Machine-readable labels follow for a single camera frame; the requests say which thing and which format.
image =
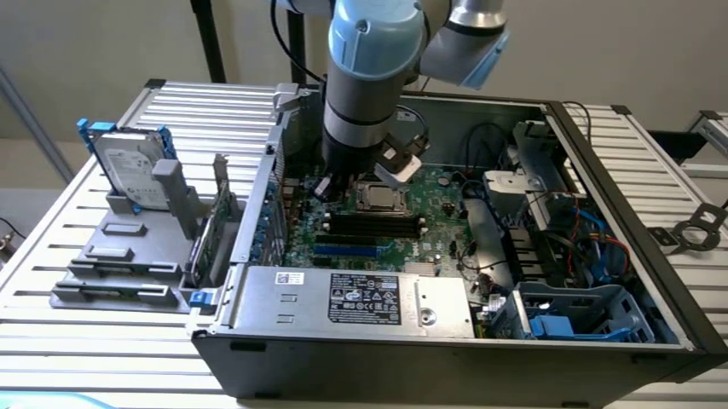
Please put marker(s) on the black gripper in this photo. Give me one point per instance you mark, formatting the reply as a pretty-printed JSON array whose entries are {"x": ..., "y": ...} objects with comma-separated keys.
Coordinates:
[{"x": 340, "y": 164}]

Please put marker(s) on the square silver cpu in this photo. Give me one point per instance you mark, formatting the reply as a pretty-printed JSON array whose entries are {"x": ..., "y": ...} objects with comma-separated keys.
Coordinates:
[{"x": 322, "y": 187}]

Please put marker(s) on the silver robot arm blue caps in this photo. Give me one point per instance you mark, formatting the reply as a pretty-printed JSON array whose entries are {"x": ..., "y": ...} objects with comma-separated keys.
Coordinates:
[{"x": 370, "y": 85}]

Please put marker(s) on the black ram slot bank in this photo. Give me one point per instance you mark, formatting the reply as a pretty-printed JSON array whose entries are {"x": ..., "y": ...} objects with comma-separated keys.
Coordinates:
[{"x": 375, "y": 226}]

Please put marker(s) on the black expansion slot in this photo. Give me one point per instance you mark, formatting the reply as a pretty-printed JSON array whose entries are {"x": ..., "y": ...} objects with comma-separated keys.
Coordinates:
[{"x": 346, "y": 240}]

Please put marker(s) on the blue expansion slot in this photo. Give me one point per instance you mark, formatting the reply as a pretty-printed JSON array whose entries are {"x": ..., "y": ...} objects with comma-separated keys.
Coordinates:
[{"x": 346, "y": 250}]

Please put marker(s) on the green motherboard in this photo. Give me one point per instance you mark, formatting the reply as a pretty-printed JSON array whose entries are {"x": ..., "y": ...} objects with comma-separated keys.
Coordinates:
[{"x": 438, "y": 238}]

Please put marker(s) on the green graphics card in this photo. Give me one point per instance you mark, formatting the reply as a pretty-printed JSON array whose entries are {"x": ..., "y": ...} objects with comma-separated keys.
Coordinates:
[{"x": 212, "y": 230}]

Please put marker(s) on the silver power supply unit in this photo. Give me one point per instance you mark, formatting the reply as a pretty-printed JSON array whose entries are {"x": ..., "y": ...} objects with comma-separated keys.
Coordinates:
[{"x": 352, "y": 302}]

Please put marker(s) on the silver metal drive cage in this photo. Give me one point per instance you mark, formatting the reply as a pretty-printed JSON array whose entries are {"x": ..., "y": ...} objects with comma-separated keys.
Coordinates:
[{"x": 531, "y": 170}]

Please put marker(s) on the silver hard disk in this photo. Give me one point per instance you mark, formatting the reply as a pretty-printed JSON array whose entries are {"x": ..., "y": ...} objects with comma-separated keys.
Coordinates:
[{"x": 132, "y": 170}]

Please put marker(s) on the blue case latch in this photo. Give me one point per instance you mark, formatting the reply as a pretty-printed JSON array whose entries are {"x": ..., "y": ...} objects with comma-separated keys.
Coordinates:
[{"x": 201, "y": 297}]

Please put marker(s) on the grey parts rack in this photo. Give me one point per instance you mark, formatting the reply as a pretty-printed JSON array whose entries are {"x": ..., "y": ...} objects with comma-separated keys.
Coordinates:
[{"x": 136, "y": 251}]

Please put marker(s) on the black open pc case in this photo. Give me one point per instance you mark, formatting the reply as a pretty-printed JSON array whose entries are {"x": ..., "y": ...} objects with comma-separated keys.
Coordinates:
[{"x": 454, "y": 366}]

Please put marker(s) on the grey blue disk bay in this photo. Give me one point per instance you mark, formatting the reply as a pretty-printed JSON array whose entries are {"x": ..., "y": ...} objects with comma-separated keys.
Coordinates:
[{"x": 580, "y": 311}]

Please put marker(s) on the aluminium side table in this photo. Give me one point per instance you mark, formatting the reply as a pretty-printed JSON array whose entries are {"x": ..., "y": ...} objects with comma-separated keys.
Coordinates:
[{"x": 708, "y": 145}]

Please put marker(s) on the cpu socket metal frame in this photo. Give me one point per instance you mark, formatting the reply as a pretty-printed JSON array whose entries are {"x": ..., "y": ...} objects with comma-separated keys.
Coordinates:
[{"x": 379, "y": 197}]

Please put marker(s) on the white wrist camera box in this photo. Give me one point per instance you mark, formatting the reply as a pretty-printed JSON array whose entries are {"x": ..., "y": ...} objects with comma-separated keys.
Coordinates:
[{"x": 401, "y": 168}]

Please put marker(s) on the black upright post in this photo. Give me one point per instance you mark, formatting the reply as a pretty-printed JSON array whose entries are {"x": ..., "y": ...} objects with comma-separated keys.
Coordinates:
[
  {"x": 211, "y": 40},
  {"x": 296, "y": 42}
]

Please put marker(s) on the blue disk carrier frame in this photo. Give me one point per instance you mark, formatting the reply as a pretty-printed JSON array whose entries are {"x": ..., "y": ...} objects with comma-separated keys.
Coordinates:
[{"x": 96, "y": 126}]

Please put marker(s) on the black metal bracket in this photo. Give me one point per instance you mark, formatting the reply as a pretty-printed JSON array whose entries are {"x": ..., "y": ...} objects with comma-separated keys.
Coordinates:
[{"x": 690, "y": 230}]

